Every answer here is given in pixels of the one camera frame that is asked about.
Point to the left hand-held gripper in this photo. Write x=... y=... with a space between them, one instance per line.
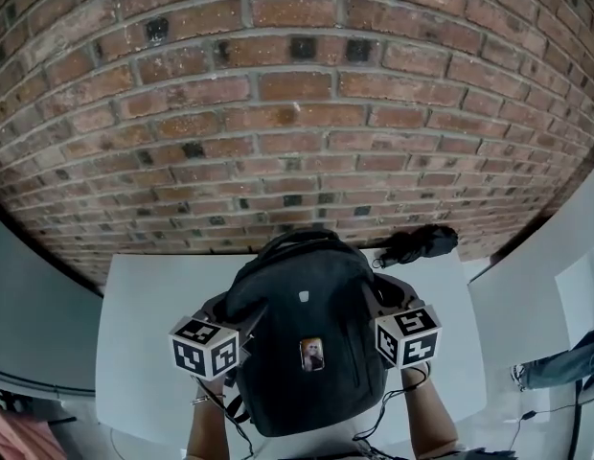
x=201 y=352

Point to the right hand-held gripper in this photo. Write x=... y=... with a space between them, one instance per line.
x=412 y=345

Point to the dark gray backpack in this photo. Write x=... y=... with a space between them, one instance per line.
x=306 y=314

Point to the person's left forearm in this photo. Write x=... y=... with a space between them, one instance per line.
x=206 y=429

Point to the person's right forearm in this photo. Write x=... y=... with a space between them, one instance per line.
x=428 y=415

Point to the black pouch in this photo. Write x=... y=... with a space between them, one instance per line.
x=421 y=245

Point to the white table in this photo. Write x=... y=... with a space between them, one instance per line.
x=148 y=328

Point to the white hutch cabinet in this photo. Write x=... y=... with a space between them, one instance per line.
x=517 y=305

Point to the gray refrigerator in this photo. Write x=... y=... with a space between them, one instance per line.
x=33 y=314

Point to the pink garment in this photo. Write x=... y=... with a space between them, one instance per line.
x=19 y=436

